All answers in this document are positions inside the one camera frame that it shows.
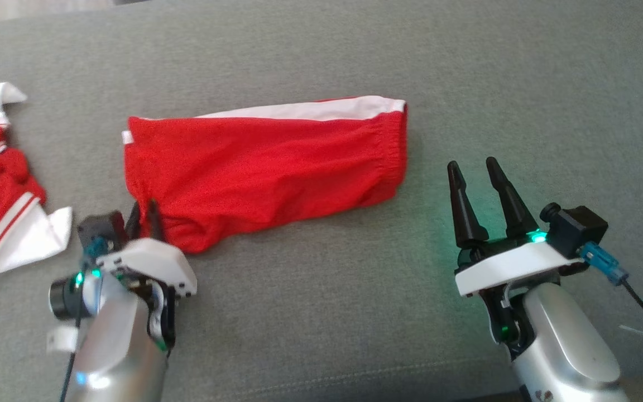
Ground white left cable label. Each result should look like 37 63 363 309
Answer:
46 326 80 355

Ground teal left camera connector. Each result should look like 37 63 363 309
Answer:
84 237 111 261

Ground black left camera cable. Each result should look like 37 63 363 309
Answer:
59 276 87 402

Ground grey sofa seat cushion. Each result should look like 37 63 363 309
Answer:
0 0 643 402

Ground blue right camera connector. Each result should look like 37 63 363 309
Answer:
578 241 631 287

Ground red shorts with white stripe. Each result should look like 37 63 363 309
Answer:
122 95 409 255

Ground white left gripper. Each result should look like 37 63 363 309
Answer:
97 198 198 351

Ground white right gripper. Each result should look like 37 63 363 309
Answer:
447 156 586 298

